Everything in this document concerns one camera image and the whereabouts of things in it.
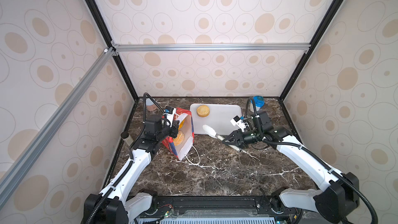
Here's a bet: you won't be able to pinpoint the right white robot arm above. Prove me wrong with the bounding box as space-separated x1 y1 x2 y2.
203 97 378 224

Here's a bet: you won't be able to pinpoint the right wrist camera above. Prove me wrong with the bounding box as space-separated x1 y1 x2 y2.
230 116 248 132

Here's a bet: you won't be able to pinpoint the oval fake bread roll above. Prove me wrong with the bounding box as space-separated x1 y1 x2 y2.
173 131 185 146

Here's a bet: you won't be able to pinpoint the white rectangular tray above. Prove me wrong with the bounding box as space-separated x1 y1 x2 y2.
189 103 243 136

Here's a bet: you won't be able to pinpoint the red paper gift bag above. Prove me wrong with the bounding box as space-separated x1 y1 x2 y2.
162 107 194 161

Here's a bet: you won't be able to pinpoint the clear jar pink contents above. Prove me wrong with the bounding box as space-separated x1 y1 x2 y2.
145 99 158 112

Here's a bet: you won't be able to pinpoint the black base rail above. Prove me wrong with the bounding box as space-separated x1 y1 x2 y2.
86 195 349 224

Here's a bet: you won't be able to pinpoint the white cup blue lid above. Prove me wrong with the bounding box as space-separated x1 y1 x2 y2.
249 95 265 113

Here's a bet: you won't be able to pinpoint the horizontal aluminium frame bar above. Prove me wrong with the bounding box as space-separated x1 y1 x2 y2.
114 43 311 52

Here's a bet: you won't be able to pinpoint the small brown bottle black cap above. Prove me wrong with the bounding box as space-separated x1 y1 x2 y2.
120 131 134 147

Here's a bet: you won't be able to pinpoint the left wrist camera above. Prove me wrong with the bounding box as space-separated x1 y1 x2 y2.
164 106 177 127

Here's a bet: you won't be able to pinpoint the ridged fake bread stack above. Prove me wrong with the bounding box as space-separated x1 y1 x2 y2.
178 118 186 130

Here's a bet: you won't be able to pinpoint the left diagonal aluminium bar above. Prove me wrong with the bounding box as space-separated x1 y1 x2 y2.
1 47 115 208

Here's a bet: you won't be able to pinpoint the round fake bread bun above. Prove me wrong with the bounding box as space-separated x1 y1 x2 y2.
197 105 210 118

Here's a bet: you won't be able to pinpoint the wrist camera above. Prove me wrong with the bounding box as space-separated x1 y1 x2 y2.
164 106 177 127
230 116 248 132

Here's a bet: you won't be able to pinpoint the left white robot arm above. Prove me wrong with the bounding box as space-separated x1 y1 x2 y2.
81 106 179 224

